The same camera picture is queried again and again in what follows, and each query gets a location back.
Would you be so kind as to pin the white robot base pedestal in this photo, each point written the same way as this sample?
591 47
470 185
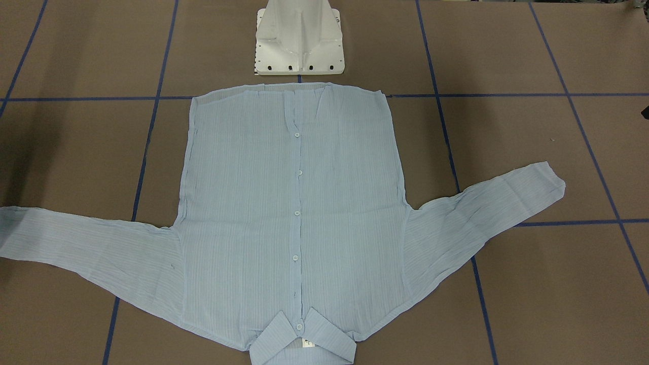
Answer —
299 38

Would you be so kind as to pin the light blue button shirt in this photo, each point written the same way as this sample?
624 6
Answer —
293 238

